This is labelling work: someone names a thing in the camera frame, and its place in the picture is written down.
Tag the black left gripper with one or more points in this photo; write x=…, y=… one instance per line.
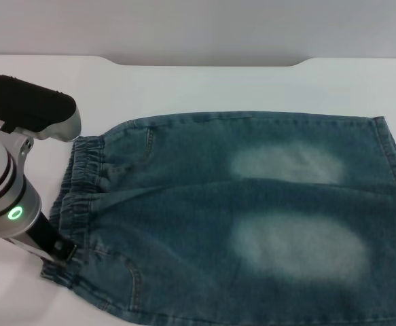
x=46, y=234

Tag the blue denim shorts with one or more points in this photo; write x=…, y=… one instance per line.
x=218, y=220

